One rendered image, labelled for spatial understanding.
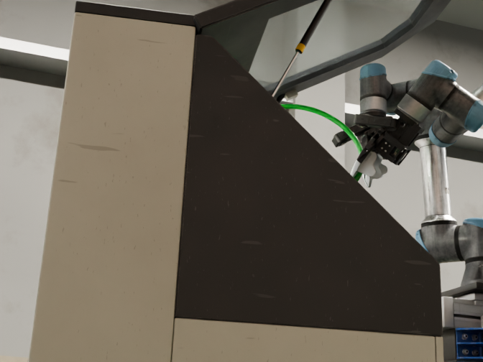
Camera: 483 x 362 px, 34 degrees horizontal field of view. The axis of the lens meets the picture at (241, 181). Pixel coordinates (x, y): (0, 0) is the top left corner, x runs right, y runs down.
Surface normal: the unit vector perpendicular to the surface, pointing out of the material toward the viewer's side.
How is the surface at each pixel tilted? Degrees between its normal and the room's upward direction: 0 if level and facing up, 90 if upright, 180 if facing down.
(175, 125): 90
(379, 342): 90
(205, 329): 90
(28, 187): 90
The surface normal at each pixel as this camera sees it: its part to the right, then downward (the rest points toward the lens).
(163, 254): 0.16, -0.32
